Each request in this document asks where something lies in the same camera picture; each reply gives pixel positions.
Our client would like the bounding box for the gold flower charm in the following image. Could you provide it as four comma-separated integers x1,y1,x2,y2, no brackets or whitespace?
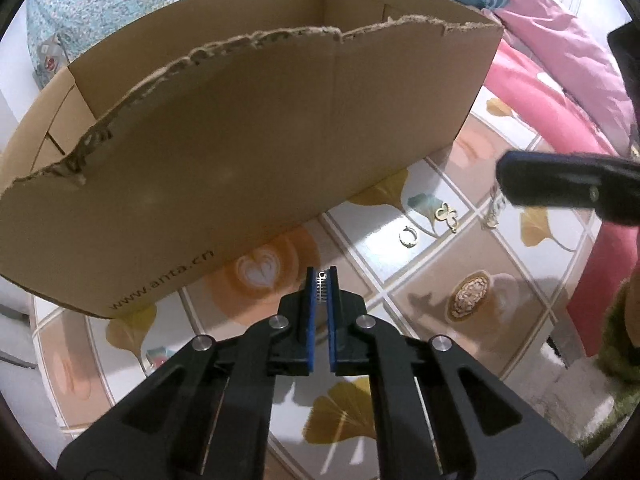
434,202,460,233

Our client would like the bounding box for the pink blanket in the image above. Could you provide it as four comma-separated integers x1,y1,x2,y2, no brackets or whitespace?
480,0,640,358

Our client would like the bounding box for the grey patterned hanging cloth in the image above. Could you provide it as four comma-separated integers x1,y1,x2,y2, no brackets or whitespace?
30,35,68,86

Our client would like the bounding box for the teal floral cloth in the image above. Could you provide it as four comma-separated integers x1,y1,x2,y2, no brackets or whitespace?
25,0,211,86

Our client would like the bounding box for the brown cardboard box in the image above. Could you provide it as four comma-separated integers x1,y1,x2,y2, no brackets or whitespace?
0,0,505,320

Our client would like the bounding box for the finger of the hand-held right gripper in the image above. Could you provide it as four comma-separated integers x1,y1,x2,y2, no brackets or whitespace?
607,22,640,153
497,150,640,223

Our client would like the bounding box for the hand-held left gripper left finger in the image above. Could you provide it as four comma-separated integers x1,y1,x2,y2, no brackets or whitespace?
57,266,318,480

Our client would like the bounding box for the white foam mattress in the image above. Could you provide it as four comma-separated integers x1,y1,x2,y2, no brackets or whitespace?
0,275,38,368

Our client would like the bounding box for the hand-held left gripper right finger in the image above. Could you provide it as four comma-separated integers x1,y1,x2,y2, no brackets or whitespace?
327,266,586,480

